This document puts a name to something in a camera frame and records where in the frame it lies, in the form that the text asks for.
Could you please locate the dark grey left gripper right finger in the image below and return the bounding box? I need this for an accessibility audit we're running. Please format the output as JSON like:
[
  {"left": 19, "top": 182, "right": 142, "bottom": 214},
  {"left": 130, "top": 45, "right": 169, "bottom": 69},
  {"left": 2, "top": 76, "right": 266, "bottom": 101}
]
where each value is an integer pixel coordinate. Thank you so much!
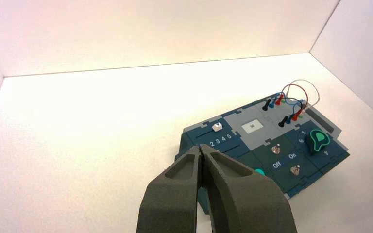
[{"left": 201, "top": 144, "right": 299, "bottom": 233}]

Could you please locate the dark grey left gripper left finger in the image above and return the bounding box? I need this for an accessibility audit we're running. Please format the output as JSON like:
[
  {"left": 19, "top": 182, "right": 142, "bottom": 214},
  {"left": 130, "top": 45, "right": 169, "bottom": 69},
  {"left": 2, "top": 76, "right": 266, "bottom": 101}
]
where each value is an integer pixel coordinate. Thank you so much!
[{"left": 136, "top": 145, "right": 203, "bottom": 233}]

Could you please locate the blue grey task board box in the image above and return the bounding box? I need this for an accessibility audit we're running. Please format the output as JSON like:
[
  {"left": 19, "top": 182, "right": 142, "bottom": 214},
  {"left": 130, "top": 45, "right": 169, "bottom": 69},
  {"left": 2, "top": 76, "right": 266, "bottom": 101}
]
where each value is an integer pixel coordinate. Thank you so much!
[{"left": 174, "top": 93, "right": 351, "bottom": 215}]

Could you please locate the small white display screen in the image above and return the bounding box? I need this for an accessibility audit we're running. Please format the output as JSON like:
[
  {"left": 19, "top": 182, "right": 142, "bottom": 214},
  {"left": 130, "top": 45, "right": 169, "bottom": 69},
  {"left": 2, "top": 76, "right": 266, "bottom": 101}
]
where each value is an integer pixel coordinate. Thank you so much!
[{"left": 240, "top": 120, "right": 265, "bottom": 135}]

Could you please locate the dark rotary knob green outline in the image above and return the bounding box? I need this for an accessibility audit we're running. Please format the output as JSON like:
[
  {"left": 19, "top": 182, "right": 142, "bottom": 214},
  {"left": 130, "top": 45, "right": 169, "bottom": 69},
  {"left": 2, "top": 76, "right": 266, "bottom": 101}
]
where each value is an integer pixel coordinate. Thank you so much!
[{"left": 305, "top": 129, "right": 331, "bottom": 156}]

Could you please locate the blue jumper cable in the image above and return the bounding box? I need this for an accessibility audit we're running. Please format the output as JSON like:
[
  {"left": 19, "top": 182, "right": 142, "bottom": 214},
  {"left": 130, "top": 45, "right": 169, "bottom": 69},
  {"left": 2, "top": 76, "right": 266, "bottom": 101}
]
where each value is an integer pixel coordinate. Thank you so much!
[{"left": 275, "top": 92, "right": 304, "bottom": 112}]

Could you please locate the black jumper cable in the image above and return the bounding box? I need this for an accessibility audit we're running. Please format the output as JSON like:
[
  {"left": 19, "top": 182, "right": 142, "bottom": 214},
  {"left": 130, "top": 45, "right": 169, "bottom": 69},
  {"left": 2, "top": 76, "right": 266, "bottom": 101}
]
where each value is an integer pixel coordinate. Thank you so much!
[{"left": 283, "top": 96, "right": 304, "bottom": 113}]

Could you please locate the red jumper cable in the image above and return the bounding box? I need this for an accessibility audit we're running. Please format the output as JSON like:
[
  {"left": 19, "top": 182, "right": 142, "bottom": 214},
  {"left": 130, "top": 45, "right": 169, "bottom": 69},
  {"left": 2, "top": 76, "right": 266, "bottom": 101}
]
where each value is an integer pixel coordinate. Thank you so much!
[{"left": 281, "top": 83, "right": 309, "bottom": 112}]

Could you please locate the white jumper cable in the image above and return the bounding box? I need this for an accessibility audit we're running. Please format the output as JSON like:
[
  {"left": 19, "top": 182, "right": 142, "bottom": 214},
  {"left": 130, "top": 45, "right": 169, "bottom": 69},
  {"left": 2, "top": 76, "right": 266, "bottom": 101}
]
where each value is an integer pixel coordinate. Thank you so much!
[{"left": 282, "top": 79, "right": 321, "bottom": 111}]

